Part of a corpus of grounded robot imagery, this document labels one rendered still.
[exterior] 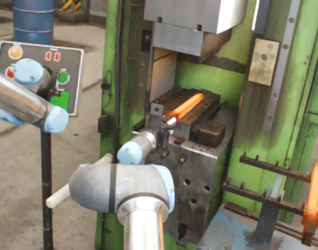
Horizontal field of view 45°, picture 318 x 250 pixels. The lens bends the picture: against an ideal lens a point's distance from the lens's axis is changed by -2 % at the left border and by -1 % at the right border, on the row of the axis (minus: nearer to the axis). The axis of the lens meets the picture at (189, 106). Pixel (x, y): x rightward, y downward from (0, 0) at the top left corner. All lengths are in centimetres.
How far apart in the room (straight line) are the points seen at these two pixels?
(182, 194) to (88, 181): 77
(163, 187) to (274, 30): 83
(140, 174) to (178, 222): 83
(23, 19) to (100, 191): 525
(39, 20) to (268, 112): 481
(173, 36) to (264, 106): 46
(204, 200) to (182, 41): 64
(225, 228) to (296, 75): 64
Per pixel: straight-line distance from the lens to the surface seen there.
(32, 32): 604
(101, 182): 89
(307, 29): 149
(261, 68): 151
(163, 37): 148
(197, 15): 142
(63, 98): 161
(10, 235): 251
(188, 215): 166
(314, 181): 135
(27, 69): 118
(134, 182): 89
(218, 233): 145
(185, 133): 155
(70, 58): 165
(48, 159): 190
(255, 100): 157
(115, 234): 223
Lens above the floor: 162
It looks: 22 degrees down
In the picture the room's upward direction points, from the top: 8 degrees clockwise
